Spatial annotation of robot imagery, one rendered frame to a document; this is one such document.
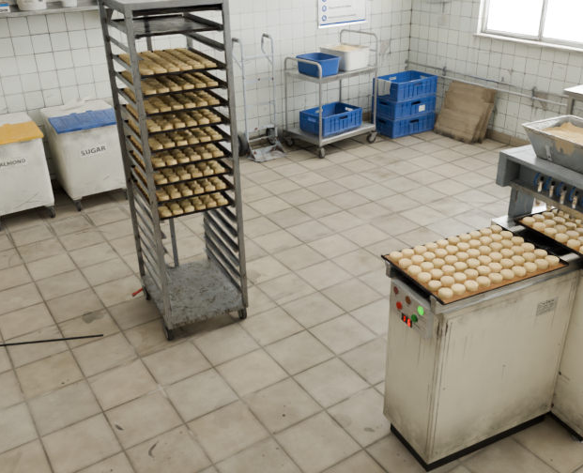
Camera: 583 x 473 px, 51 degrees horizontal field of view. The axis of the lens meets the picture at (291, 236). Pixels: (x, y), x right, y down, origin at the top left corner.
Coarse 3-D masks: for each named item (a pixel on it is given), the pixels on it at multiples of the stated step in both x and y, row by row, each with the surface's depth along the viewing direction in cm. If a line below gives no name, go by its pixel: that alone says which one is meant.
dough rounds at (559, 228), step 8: (536, 216) 272; (544, 216) 273; (552, 216) 272; (568, 216) 271; (528, 224) 268; (536, 224) 265; (544, 224) 264; (552, 224) 265; (560, 224) 267; (568, 224) 264; (576, 224) 265; (544, 232) 262; (552, 232) 258; (560, 232) 260; (568, 232) 258; (576, 232) 257; (560, 240) 253; (568, 240) 251; (576, 240) 251; (576, 248) 248
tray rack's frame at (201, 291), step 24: (120, 0) 273; (144, 0) 272; (168, 0) 269; (192, 0) 274; (216, 0) 278; (120, 120) 342; (120, 144) 347; (192, 264) 398; (144, 288) 382; (192, 288) 371; (216, 288) 371; (192, 312) 349; (216, 312) 348
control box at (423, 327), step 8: (392, 280) 242; (400, 280) 242; (392, 288) 243; (400, 288) 238; (408, 288) 236; (392, 296) 244; (400, 296) 239; (408, 296) 233; (416, 296) 232; (392, 304) 245; (408, 304) 234; (416, 304) 230; (424, 304) 226; (400, 312) 241; (408, 312) 236; (416, 312) 231; (424, 312) 226; (408, 320) 237; (424, 320) 227; (432, 320) 226; (416, 328) 233; (424, 328) 228; (432, 328) 228; (424, 336) 229
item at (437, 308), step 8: (568, 256) 243; (576, 256) 243; (576, 264) 245; (552, 272) 240; (560, 272) 243; (528, 280) 236; (536, 280) 238; (504, 288) 231; (512, 288) 233; (432, 296) 219; (480, 296) 227; (488, 296) 229; (432, 304) 220; (440, 304) 219; (448, 304) 221; (456, 304) 223; (464, 304) 225; (432, 312) 221; (440, 312) 221
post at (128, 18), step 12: (132, 24) 267; (132, 36) 269; (132, 48) 271; (132, 60) 273; (132, 72) 275; (144, 108) 284; (144, 120) 286; (144, 132) 288; (144, 144) 290; (144, 156) 294; (156, 204) 305; (156, 216) 308; (156, 228) 311; (156, 240) 313; (168, 300) 331; (168, 312) 334; (168, 324) 337
